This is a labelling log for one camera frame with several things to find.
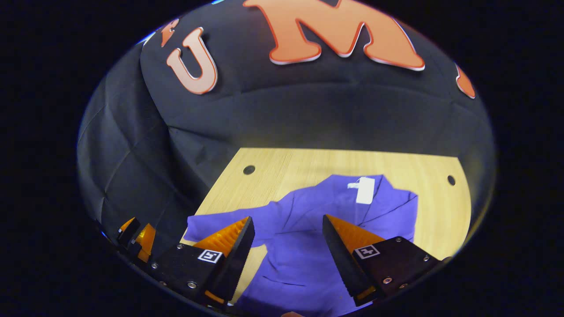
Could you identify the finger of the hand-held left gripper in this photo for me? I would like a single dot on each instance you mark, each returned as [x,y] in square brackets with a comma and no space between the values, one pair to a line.
[145,242]
[128,231]

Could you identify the black backdrop cloth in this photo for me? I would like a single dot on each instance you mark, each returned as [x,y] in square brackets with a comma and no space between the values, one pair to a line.
[286,110]

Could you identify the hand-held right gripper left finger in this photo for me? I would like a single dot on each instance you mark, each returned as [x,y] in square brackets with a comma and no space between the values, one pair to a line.
[238,257]

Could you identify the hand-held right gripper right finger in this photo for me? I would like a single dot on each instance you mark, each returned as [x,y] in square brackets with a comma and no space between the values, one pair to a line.
[340,257]

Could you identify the purple button shirt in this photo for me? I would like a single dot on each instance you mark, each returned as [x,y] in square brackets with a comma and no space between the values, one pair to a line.
[304,246]

